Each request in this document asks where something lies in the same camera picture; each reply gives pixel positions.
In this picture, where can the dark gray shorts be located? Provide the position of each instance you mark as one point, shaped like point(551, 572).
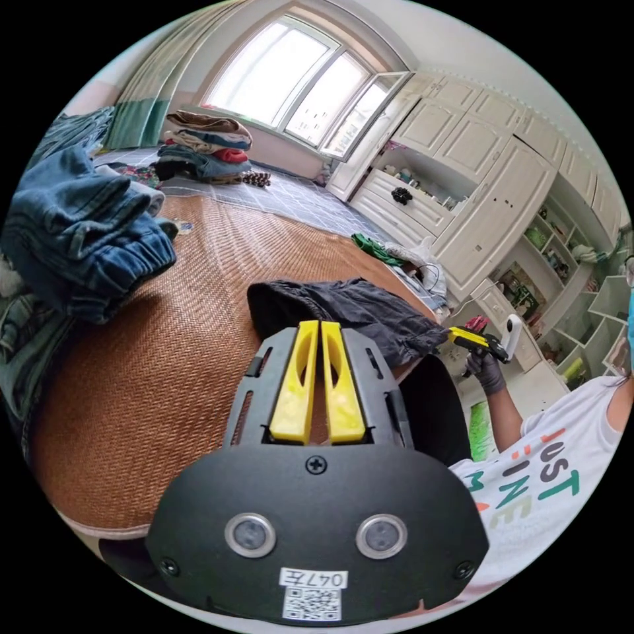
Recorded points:
point(366, 309)

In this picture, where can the pile of folded clothes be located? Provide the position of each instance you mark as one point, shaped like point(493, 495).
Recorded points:
point(208, 148)

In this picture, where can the window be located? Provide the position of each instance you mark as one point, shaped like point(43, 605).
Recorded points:
point(292, 74)

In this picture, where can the person's right hand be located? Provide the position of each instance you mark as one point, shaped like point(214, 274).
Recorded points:
point(488, 374)

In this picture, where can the green garment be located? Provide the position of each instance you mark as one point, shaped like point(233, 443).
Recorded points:
point(376, 247)

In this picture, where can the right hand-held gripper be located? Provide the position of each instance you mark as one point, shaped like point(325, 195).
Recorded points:
point(495, 349)

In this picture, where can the pile of denim clothes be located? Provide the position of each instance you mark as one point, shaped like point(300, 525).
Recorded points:
point(84, 238)

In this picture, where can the green and beige curtain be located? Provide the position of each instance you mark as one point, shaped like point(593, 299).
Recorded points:
point(148, 99)

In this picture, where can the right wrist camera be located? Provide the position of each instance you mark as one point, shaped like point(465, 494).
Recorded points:
point(513, 334)

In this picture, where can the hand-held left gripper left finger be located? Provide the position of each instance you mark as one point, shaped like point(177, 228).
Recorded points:
point(297, 396)

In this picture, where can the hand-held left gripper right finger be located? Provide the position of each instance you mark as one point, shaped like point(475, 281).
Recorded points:
point(342, 406)

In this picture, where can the white open shelf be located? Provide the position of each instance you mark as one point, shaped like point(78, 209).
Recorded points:
point(579, 297)

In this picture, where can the white cupboard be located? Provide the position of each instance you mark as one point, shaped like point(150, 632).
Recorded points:
point(475, 163)

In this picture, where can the person's right forearm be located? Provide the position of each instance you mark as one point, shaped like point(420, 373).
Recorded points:
point(505, 421)

